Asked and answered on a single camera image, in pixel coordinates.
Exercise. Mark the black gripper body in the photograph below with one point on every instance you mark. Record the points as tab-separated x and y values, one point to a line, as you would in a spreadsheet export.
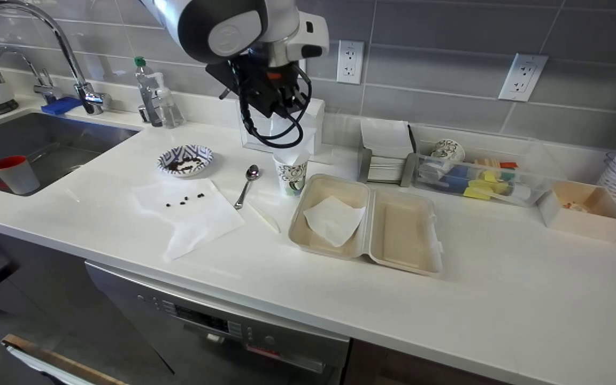
262	82

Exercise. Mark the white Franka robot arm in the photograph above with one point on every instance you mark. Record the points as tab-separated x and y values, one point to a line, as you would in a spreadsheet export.
236	24

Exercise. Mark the white paper towel dispenser box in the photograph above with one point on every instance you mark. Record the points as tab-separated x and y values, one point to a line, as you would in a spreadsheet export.
315	129

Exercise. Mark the square white paper towel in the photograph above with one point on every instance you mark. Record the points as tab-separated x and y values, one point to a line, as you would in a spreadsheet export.
331	221

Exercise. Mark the red rimmed cup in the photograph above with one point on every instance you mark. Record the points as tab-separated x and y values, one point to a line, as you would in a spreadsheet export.
12	174

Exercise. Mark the metal spoon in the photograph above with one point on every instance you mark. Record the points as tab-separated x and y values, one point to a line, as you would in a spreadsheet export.
246	184

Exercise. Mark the metal napkin holder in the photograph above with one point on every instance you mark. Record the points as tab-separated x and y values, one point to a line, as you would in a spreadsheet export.
386	153

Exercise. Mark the clear bottle green cap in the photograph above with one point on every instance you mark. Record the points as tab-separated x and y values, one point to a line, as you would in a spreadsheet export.
159	104

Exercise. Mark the patterned small bowl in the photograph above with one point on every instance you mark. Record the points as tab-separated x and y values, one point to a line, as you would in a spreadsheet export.
191	160

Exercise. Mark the large white paper sheet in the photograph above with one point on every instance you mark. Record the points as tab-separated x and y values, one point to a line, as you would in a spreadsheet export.
197	226

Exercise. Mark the round white patterned tub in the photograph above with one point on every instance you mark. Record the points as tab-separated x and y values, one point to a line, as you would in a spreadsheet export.
447	153

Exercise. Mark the beige clamshell takeout container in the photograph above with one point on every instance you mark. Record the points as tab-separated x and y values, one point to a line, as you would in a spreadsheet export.
400	235

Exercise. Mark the blue packets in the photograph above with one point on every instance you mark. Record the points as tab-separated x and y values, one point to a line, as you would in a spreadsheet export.
457	175

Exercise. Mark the blue sponge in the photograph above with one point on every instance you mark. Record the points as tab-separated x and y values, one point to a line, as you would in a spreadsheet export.
60	106

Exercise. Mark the yellow packets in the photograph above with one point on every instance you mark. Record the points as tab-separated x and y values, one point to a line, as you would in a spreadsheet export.
483	187

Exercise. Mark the steel sink basin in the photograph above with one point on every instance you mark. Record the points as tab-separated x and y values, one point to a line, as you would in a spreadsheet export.
57	142

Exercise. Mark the chrome arched faucet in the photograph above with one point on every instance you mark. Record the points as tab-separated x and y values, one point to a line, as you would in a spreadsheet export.
53	29

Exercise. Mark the small chrome tap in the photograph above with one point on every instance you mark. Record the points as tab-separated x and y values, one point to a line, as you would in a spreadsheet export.
36	76

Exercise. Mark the stainless dishwasher front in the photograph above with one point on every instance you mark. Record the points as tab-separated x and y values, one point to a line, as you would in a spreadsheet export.
202	334

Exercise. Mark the clear condiment tray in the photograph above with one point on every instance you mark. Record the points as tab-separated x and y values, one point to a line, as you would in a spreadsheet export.
529	188

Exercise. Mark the dark cabinet door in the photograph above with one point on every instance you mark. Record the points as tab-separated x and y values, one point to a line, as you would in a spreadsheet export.
406	366

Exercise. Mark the small white cardboard box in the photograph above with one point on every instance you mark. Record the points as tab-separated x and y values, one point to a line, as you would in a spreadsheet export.
582	214

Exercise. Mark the upright white wall outlet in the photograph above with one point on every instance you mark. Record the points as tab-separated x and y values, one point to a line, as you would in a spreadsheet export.
349	62

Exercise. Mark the tilted white wall outlet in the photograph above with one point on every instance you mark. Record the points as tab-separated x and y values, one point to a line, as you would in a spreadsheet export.
523	77

